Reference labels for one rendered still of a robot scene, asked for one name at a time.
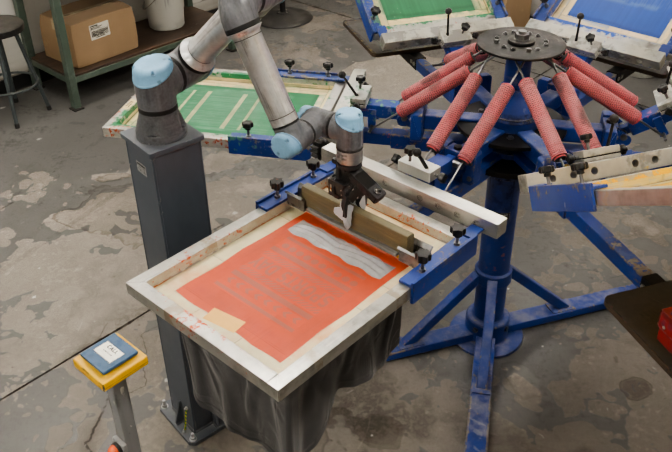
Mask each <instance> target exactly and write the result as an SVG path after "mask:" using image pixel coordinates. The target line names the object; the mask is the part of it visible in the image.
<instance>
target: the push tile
mask: <svg viewBox="0 0 672 452"><path fill-rule="evenodd" d="M137 354H138V351H137V350H136V349H134V348H133V347H132V346H131V345H129V344H128V343H127V342H126V341H124V340H123V339H122V338H120V337H119V336H118V335H117V334H115V333H113V334H111V335H110V336H108V337H106V338H105V339H103V340H101V341H100V342H98V343H96V344H95V345H93V346H91V347H90V348H88V349H86V350H85V351H83V352H82V353H80V356H81V357H82V358H84V359H85V360H86V361H87V362H88V363H90V364H91V365H92V366H93V367H94V368H95V369H97V370H98V371H99V372H100V373H101V374H103V375H105V374H107V373H109V372H110V371H112V370H113V369H115V368H116V367H118V366H120V365H121V364H123V363H124V362H126V361H127V360H129V359H131V358H132V357H134V356H135V355H137Z"/></svg>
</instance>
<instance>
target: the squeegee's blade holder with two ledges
mask: <svg viewBox="0 0 672 452"><path fill-rule="evenodd" d="M306 212H308V213H310V214H312V215H314V216H316V217H318V218H320V219H322V220H324V221H326V222H328V223H330V224H332V225H334V226H336V227H338V228H340V229H342V230H344V231H345V232H347V233H349V234H351V235H353V236H355V237H357V238H359V239H361V240H363V241H365V242H367V243H369V244H371V245H373V246H375V247H377V248H379V249H381V250H383V251H385V252H387V253H389V254H391V255H393V256H395V257H396V256H398V252H397V251H395V250H393V249H391V248H389V247H387V246H385V245H383V244H381V243H379V242H377V241H375V240H373V239H371V238H369V237H367V236H365V235H363V234H361V233H359V232H357V231H355V230H353V229H352V228H349V229H348V230H347V229H346V228H345V226H344V224H342V223H340V222H338V221H336V220H334V219H332V218H330V217H328V216H326V215H324V214H322V213H320V212H318V211H316V210H314V209H312V208H310V207H308V208H307V209H306Z"/></svg>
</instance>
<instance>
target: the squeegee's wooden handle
mask: <svg viewBox="0 0 672 452"><path fill-rule="evenodd" d="M301 189H302V198H303V199H304V200H305V206H306V208H308V207H310V208H312V209H314V210H316V211H318V212H320V213H322V214H324V215H326V216H328V217H330V218H332V219H334V220H336V221H338V222H340V223H342V224H344V223H343V220H341V219H340V218H339V217H338V216H337V215H335V213H334V208H335V207H340V203H341V201H342V199H337V198H334V196H332V195H330V194H328V192H327V191H325V190H323V189H320V188H318V187H316V186H314V185H312V184H310V183H305V184H304V185H302V188H301ZM351 205H353V206H354V208H353V212H352V220H351V224H352V225H351V227H350V228H352V229H353V230H355V231H357V232H359V233H361V234H363V235H365V236H367V237H369V238H371V239H373V240H375V241H377V242H379V243H381V244H383V245H385V246H387V247H389V248H391V249H393V250H395V251H397V252H398V255H399V250H398V249H397V247H398V246H399V247H401V248H403V249H405V250H407V251H409V252H411V253H413V249H414V233H412V232H410V231H408V230H406V229H404V228H402V227H400V226H398V225H396V224H394V223H391V222H389V221H387V220H385V219H383V218H381V217H379V216H377V215H375V214H373V213H371V212H368V211H366V210H364V209H362V208H360V207H358V206H356V205H354V204H352V203H351Z"/></svg>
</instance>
